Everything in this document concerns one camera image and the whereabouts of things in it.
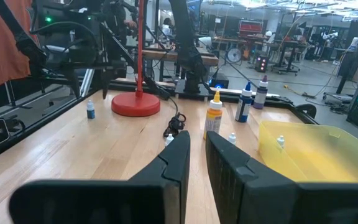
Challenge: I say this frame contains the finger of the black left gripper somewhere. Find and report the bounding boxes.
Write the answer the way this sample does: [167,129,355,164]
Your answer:
[63,72,82,99]
[99,73,112,100]

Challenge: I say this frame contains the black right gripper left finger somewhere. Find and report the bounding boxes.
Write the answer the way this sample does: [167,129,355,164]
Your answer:
[9,130,191,224]

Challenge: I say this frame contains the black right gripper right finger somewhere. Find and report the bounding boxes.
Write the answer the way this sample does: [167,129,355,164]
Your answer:
[206,130,358,224]

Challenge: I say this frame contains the small blue food coloring bottle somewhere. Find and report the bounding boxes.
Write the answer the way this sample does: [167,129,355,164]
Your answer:
[86,100,96,120]

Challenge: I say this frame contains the large blue food coloring bottle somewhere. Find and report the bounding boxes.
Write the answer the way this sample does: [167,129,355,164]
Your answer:
[234,81,254,123]

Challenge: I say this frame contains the large yellow food coloring bottle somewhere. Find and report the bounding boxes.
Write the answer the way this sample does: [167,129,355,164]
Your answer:
[203,90,223,140]

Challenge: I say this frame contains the large purple food coloring bottle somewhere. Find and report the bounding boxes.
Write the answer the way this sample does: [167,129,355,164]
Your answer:
[252,75,269,110]

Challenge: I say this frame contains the silver aluminium extrusion bar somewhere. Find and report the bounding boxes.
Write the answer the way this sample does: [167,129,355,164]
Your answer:
[80,68,95,98]

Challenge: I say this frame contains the red desk lamp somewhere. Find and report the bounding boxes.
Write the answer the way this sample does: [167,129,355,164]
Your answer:
[111,0,162,118]

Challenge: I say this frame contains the grey office chair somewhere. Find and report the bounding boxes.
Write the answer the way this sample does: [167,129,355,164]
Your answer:
[44,43,74,63]

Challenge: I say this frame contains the yellow translucent plastic bin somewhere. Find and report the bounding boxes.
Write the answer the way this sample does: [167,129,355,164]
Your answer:
[258,120,358,184]

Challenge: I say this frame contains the wooden workbench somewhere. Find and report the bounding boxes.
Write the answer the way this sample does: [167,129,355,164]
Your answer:
[141,49,219,82]

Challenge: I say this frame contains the black box blue light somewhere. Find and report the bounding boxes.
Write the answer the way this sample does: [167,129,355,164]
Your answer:
[208,73,229,90]

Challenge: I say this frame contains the white floor fan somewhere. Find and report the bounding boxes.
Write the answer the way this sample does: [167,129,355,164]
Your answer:
[227,47,244,64]

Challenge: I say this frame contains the black computer case lit fans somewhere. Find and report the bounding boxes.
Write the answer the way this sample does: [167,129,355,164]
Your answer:
[254,54,270,73]

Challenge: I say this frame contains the black-legged work table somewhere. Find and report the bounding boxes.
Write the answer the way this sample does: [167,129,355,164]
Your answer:
[270,39,301,76]

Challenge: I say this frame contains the red tool cabinet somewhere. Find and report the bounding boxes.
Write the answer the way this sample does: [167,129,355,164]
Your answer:
[238,19,264,37]

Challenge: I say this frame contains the black aluminium table frame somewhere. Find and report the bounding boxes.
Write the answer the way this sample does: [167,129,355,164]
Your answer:
[0,0,318,166]

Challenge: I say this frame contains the black coiled cable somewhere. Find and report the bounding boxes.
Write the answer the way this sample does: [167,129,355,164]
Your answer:
[162,95,187,138]

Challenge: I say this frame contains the yellow floor cable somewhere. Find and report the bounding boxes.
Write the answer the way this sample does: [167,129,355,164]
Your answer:
[283,83,318,99]

